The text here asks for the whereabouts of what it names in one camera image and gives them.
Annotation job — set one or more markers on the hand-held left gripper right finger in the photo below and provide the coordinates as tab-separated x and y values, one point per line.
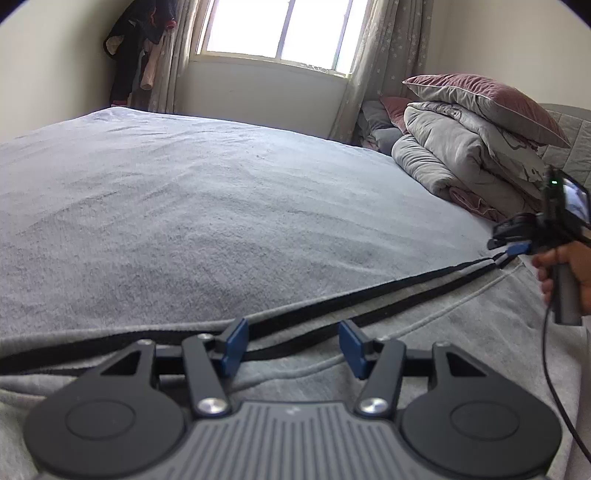
353	348

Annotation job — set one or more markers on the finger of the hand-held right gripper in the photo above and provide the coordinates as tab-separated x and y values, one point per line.
517	249
508	230

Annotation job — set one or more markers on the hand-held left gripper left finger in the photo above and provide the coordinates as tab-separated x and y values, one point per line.
235	344

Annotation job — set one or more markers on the grey sweatshirt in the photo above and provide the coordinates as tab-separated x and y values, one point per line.
438	314

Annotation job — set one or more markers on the hanging dark clothes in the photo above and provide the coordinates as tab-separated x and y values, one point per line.
129	50

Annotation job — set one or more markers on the person's right hand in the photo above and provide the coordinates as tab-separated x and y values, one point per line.
579	272

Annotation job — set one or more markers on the grey padded headboard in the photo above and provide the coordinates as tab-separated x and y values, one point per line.
577	134

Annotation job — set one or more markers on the folded grey quilt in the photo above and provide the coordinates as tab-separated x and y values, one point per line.
443	147

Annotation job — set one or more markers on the pink and grey pillow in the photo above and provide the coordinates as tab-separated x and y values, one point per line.
485	94

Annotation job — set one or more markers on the grey and pink pillows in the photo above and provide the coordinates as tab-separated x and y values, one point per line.
383	124

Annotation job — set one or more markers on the patterned beige curtain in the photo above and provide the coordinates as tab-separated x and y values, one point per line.
383	55
178	55

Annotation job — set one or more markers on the window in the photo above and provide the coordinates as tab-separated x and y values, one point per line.
277	27

